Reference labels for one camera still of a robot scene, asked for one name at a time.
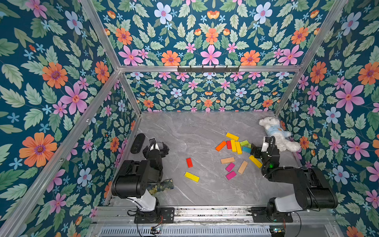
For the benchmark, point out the floral fabric pouch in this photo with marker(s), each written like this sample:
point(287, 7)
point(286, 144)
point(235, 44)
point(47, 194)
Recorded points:
point(164, 185)

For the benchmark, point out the magenta block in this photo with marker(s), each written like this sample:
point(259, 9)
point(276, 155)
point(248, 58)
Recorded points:
point(230, 167)
point(231, 175)

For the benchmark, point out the yellow upright block right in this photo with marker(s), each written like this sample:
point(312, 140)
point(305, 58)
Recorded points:
point(238, 148)

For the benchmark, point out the orange block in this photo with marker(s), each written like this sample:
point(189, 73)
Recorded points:
point(221, 146)

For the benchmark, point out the natural wood block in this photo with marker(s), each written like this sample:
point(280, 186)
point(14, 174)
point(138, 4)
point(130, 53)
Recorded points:
point(227, 160)
point(243, 167)

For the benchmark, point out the yellow block at pile top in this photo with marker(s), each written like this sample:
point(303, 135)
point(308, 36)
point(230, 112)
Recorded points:
point(232, 137)

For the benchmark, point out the teal block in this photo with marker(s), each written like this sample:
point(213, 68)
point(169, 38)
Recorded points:
point(246, 149)

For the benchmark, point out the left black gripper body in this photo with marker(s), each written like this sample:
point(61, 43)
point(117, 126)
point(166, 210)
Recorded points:
point(153, 149)

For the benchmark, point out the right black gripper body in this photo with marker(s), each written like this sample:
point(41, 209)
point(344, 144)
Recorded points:
point(260, 152)

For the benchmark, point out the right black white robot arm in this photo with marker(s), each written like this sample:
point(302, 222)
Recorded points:
point(312, 191)

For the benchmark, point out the red block in pile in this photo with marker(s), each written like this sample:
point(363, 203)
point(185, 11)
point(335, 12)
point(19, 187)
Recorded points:
point(229, 145)

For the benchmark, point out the white teddy bear plush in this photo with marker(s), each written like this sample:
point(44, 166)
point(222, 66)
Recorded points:
point(273, 128)

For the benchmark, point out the black oval remote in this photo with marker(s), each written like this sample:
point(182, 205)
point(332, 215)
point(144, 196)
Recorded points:
point(138, 143)

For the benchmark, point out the yellow block lower right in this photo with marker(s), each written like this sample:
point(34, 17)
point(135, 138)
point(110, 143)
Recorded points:
point(255, 161)

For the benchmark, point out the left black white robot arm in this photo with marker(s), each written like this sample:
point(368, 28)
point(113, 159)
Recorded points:
point(133, 177)

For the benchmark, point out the long yellow block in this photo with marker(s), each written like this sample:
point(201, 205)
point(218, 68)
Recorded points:
point(192, 177)

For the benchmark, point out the white vented strip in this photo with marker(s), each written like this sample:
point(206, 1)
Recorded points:
point(186, 231)

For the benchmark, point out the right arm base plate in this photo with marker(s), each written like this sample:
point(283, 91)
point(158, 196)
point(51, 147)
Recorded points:
point(267, 215)

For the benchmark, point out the metal hook rail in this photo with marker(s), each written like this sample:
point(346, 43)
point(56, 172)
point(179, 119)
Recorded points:
point(208, 69)

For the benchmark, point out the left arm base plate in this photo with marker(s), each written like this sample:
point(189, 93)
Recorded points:
point(161, 215)

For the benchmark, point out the yellow upright block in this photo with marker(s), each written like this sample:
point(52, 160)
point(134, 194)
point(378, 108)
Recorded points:
point(238, 148)
point(233, 146)

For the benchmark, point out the small red block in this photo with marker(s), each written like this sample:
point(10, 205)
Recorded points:
point(189, 162)

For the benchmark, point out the light green block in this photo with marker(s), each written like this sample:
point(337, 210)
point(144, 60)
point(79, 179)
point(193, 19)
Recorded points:
point(244, 143)

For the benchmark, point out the yellow upright block left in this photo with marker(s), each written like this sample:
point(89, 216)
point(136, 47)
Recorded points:
point(233, 146)

